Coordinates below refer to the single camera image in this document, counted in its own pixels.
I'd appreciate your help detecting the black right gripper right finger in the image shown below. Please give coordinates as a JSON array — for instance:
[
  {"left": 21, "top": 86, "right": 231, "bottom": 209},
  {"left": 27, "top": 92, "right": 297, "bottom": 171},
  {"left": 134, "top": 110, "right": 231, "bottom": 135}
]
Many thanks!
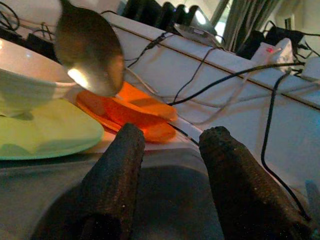
[{"left": 198, "top": 126, "right": 313, "bottom": 240}]

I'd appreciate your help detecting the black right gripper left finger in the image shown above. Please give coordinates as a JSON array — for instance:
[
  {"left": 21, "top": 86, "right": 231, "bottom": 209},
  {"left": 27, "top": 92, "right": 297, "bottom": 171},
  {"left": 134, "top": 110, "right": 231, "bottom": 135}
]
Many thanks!
[{"left": 31, "top": 123, "right": 146, "bottom": 240}]

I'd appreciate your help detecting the green plate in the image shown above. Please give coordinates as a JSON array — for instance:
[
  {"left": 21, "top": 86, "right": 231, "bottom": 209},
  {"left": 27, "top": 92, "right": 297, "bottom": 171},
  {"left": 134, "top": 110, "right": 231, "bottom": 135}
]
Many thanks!
[{"left": 0, "top": 98, "right": 105, "bottom": 161}]

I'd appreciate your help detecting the white ceramic bowl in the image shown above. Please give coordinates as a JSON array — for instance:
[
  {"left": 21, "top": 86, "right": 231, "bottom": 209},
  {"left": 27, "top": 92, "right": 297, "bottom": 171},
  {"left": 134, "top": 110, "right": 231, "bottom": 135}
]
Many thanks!
[{"left": 0, "top": 38, "right": 77, "bottom": 118}]

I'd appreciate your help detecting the silver spoon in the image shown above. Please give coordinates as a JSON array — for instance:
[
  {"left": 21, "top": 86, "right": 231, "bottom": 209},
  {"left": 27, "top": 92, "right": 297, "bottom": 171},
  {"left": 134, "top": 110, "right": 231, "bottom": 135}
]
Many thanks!
[{"left": 54, "top": 0, "right": 125, "bottom": 98}]

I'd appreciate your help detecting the stainless steel sink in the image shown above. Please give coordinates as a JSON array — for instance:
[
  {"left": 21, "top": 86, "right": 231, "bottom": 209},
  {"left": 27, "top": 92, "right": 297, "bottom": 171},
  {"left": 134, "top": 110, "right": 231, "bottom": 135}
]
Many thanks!
[{"left": 0, "top": 146, "right": 311, "bottom": 240}]

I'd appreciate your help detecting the orange plate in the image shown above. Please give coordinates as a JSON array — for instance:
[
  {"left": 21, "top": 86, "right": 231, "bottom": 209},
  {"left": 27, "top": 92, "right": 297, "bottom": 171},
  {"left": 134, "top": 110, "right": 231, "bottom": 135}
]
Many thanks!
[{"left": 77, "top": 99, "right": 177, "bottom": 144}]

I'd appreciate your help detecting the orange bowl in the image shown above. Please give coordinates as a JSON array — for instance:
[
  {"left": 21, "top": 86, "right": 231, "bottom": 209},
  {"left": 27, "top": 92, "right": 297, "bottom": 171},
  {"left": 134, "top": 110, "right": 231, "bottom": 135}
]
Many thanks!
[{"left": 76, "top": 81, "right": 179, "bottom": 127}]

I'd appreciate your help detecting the white adapter with red light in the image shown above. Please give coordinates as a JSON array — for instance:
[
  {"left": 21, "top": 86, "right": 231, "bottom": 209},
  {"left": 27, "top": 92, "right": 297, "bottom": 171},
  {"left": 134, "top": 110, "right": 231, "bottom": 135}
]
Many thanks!
[{"left": 251, "top": 37, "right": 294, "bottom": 70}]

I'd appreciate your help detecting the black bag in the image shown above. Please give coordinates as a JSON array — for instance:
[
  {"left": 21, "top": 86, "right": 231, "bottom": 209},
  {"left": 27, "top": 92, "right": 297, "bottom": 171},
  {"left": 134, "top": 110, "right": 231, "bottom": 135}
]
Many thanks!
[{"left": 264, "top": 24, "right": 306, "bottom": 48}]

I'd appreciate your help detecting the silver flat device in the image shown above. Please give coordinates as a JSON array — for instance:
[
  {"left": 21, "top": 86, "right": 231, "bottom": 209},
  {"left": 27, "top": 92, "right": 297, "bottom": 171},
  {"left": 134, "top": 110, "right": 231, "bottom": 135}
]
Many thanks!
[{"left": 173, "top": 22, "right": 218, "bottom": 42}]

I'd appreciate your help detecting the grey curtain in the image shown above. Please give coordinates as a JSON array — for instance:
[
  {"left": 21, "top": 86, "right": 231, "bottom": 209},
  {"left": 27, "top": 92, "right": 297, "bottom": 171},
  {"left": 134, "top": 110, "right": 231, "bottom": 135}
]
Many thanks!
[{"left": 222, "top": 0, "right": 285, "bottom": 52}]

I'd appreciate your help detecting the black ribbed device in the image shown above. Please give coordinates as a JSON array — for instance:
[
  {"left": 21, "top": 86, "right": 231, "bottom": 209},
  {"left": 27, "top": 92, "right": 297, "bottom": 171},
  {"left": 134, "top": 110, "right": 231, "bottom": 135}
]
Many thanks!
[{"left": 122, "top": 0, "right": 218, "bottom": 36}]

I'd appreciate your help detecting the white cable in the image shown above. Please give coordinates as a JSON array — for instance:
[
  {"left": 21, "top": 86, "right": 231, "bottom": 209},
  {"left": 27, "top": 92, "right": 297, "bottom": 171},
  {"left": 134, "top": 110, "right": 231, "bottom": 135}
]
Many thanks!
[{"left": 123, "top": 66, "right": 288, "bottom": 126}]

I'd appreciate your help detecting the thick black cable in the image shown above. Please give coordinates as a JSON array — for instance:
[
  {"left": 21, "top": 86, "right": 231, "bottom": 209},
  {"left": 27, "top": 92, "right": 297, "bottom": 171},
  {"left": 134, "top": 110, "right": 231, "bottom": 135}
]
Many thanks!
[{"left": 167, "top": 61, "right": 306, "bottom": 106}]

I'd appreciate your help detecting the thin black cable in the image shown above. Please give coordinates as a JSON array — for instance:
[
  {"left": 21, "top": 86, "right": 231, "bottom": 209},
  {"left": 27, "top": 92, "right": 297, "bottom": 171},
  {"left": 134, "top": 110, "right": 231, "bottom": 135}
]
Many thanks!
[
  {"left": 172, "top": 46, "right": 227, "bottom": 104},
  {"left": 124, "top": 31, "right": 176, "bottom": 69}
]

